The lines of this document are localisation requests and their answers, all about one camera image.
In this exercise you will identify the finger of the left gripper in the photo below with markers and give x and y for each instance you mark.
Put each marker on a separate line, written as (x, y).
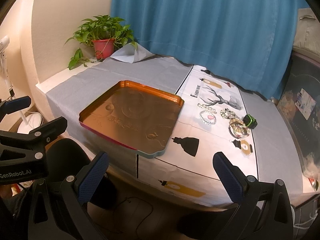
(49, 131)
(11, 106)

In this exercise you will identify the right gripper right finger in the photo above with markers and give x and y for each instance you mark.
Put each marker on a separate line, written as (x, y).
(264, 210)

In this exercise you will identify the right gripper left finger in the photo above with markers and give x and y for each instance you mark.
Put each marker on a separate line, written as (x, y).
(78, 190)

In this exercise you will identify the green black smartwatch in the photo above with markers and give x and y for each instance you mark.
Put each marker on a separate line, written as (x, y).
(250, 121)

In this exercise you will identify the grey tablecloth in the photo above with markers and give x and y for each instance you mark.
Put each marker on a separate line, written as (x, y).
(276, 154)

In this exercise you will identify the orange metal tray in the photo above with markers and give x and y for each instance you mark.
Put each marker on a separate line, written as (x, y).
(135, 116)

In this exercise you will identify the red plant pot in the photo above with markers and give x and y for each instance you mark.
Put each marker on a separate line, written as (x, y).
(103, 48)

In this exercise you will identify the white deer print runner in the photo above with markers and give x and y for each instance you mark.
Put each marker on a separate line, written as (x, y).
(185, 170)

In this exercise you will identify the green potted plant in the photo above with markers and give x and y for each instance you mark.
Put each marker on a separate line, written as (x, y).
(103, 27)

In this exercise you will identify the dark glass cabinet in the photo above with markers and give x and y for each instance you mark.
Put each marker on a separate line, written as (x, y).
(299, 106)

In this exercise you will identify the beige fabric storage box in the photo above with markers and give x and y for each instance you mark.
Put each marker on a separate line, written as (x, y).
(306, 39)

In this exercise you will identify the blue curtain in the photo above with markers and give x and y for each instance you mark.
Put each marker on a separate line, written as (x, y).
(246, 41)

